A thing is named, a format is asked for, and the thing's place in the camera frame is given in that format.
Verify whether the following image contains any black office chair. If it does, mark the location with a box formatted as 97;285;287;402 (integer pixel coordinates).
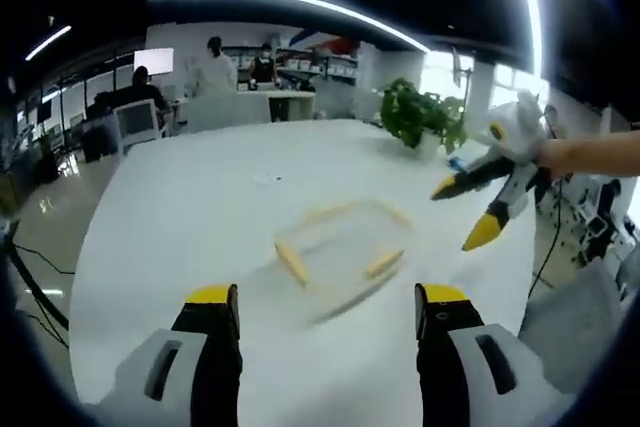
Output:
81;115;123;164

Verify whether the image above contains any person's right hand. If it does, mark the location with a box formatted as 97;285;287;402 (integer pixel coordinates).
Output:
536;138;577;181

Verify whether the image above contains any black tripod stand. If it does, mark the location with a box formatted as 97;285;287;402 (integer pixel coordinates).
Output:
5;219;72;349

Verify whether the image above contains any white counter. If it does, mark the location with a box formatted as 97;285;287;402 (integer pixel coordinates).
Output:
186;89;318;124

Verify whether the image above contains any clear tray with wooden rim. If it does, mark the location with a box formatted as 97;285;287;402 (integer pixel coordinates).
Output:
272;198;417;324

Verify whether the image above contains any white lit monitor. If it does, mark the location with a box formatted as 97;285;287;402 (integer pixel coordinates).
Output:
133;47;176;78

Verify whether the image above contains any green potted plant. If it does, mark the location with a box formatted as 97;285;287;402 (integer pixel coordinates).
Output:
378;77;469;156

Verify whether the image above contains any black cable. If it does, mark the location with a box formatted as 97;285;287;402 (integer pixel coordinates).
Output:
527;179;565;298

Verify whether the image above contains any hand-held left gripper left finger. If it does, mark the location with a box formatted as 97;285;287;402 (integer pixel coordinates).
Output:
117;283;244;427

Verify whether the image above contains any shelf with storage bins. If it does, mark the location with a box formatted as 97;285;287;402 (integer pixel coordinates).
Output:
224;43;362;87

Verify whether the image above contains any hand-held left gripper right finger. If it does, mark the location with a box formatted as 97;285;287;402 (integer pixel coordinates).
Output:
413;282;551;427

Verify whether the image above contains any long curved ceiling light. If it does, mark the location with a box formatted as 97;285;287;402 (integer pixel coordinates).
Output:
143;0;432;54
506;0;552;84

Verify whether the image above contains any white chair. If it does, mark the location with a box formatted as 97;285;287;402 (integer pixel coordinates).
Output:
113;98;165;147

